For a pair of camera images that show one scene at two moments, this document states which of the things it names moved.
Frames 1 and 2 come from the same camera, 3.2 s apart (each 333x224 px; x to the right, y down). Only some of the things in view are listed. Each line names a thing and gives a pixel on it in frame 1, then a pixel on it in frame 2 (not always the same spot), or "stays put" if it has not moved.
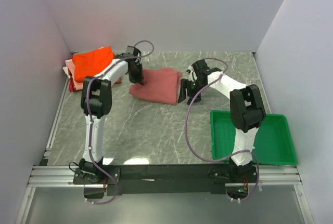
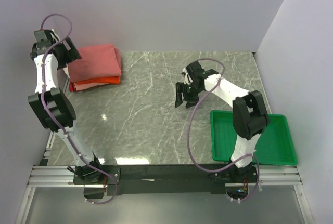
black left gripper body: x=136 y=76 → x=67 y=56
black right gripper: x=182 y=95 stays put
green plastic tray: x=273 y=144 stays put
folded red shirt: x=72 y=86 stays put
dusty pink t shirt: x=161 y=84 → x=96 y=62
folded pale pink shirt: x=69 y=65 stays put
